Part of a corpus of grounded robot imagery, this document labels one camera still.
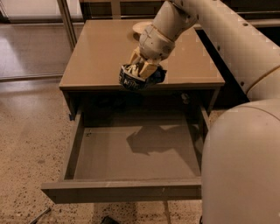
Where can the black object on floor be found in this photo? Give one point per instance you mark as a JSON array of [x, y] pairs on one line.
[[109, 220]]

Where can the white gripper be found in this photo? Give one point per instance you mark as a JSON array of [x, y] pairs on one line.
[[154, 43]]

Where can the blue chip bag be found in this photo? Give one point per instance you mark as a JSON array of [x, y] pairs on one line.
[[129, 77]]

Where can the grey drawer cabinet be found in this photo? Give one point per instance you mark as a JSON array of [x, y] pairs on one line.
[[105, 45]]

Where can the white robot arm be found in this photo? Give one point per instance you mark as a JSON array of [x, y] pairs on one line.
[[240, 171]]

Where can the grey metal bar on floor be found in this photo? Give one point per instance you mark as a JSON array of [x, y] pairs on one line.
[[35, 220]]

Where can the white ceramic bowl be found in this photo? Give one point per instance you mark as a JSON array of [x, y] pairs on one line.
[[140, 26]]

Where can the metal railing frame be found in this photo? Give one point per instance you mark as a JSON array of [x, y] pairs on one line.
[[264, 15]]

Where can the open grey top drawer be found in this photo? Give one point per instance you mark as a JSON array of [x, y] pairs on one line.
[[143, 153]]

